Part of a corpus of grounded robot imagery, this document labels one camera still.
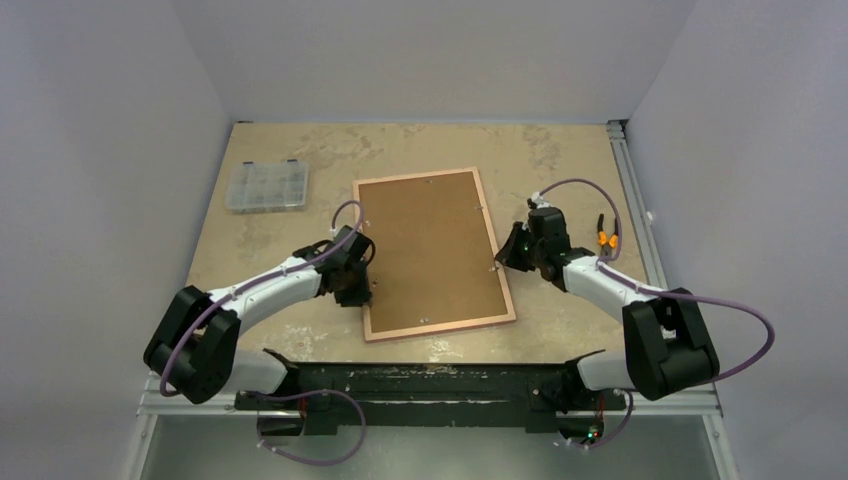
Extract pink wooden picture frame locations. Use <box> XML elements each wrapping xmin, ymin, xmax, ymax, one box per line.
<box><xmin>352</xmin><ymin>166</ymin><xmax>518</xmax><ymax>344</ymax></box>

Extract brown cardboard backing board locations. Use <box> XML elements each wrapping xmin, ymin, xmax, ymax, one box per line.
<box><xmin>358</xmin><ymin>171</ymin><xmax>510</xmax><ymax>335</ymax></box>

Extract aluminium rail frame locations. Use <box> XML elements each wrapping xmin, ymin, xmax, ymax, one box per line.
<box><xmin>122</xmin><ymin>121</ymin><xmax>738</xmax><ymax>479</ymax></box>

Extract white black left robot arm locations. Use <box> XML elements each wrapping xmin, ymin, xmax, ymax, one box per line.
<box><xmin>143</xmin><ymin>226</ymin><xmax>376</xmax><ymax>409</ymax></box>

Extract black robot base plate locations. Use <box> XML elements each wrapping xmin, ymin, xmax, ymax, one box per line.
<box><xmin>235</xmin><ymin>361</ymin><xmax>626</xmax><ymax>436</ymax></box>

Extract yellow black pliers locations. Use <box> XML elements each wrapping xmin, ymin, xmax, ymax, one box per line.
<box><xmin>596</xmin><ymin>213</ymin><xmax>620</xmax><ymax>259</ymax></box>

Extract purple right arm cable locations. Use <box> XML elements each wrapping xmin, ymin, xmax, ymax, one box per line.
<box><xmin>529</xmin><ymin>178</ymin><xmax>776</xmax><ymax>452</ymax></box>

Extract clear plastic organizer box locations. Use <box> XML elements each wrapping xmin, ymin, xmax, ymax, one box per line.
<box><xmin>225</xmin><ymin>159</ymin><xmax>310</xmax><ymax>214</ymax></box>

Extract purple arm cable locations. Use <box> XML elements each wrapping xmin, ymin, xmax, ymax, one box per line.
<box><xmin>529</xmin><ymin>178</ymin><xmax>776</xmax><ymax>452</ymax></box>
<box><xmin>158</xmin><ymin>200</ymin><xmax>368</xmax><ymax>468</ymax></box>

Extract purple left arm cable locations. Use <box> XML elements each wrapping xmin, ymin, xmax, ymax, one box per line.
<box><xmin>158</xmin><ymin>200</ymin><xmax>368</xmax><ymax>468</ymax></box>

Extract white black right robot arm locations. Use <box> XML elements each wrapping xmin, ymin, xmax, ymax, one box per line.
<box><xmin>495</xmin><ymin>207</ymin><xmax>720</xmax><ymax>407</ymax></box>

